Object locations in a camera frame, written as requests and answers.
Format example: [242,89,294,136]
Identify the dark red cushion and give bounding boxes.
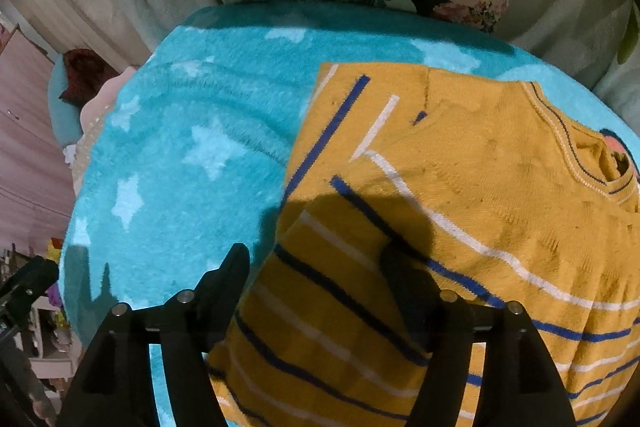
[59,48,122,104]

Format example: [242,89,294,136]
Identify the yellow striped sweater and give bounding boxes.
[206,62,640,427]

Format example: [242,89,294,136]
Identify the turquoise star blanket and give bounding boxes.
[59,1,640,427]

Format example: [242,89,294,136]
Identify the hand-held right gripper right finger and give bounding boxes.
[379,243,572,427]

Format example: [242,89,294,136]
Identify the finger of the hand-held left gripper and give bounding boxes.
[0,256,60,310]

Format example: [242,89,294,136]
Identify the leaf print white pillow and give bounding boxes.
[500,0,640,112]

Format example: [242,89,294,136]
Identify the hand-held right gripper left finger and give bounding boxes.
[56,243,251,427]

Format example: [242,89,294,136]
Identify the pink wardrobe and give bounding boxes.
[0,21,77,260]

